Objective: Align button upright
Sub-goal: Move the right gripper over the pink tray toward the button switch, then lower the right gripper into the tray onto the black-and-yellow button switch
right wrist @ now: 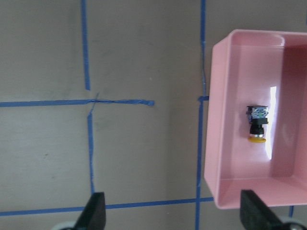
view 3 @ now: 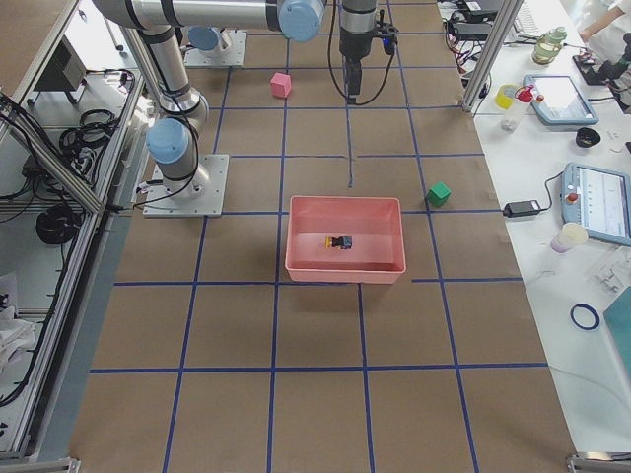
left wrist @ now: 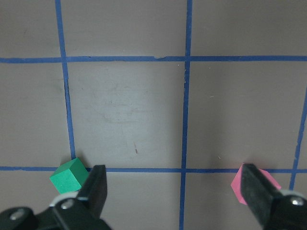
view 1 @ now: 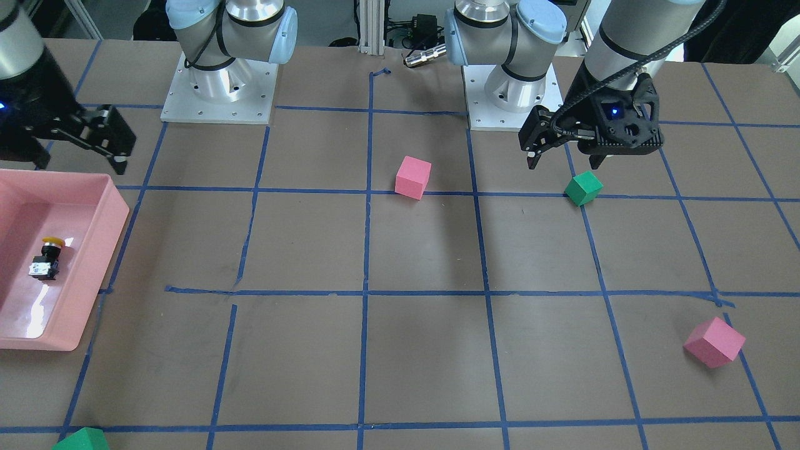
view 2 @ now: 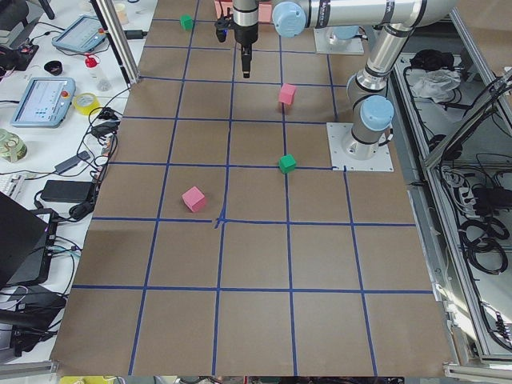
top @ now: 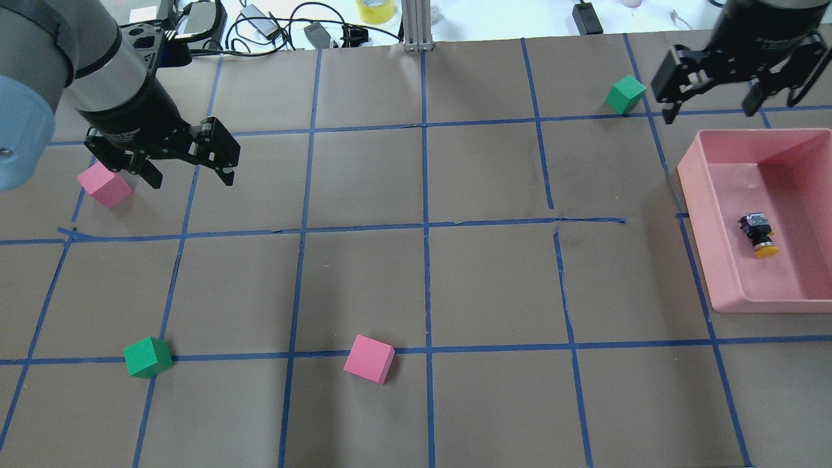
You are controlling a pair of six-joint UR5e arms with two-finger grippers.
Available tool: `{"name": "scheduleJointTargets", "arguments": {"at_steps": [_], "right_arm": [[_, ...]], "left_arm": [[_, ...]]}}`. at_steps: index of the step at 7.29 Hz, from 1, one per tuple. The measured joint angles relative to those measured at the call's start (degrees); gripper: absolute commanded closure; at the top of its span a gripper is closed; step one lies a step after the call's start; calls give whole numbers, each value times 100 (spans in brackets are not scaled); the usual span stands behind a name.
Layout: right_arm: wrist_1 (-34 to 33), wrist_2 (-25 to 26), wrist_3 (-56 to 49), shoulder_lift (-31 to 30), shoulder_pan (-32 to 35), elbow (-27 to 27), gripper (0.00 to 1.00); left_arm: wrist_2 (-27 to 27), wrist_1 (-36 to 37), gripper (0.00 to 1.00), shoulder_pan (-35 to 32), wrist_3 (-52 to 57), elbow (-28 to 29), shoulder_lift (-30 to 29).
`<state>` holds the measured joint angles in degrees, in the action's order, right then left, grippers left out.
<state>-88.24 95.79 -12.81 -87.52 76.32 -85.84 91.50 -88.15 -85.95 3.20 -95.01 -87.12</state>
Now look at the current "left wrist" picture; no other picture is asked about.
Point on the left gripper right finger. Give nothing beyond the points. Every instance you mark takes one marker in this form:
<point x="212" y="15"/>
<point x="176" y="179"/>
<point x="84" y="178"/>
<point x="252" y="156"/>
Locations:
<point x="258" y="192"/>

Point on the green cube front left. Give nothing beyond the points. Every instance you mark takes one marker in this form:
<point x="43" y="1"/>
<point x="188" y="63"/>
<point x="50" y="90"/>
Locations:
<point x="70" y="176"/>

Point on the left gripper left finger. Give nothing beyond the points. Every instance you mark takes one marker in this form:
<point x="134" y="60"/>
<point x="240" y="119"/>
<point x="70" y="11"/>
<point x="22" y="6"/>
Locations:
<point x="93" y="193"/>

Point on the pink cube centre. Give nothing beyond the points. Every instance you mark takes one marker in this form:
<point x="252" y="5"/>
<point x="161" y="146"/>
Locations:
<point x="236" y="183"/>

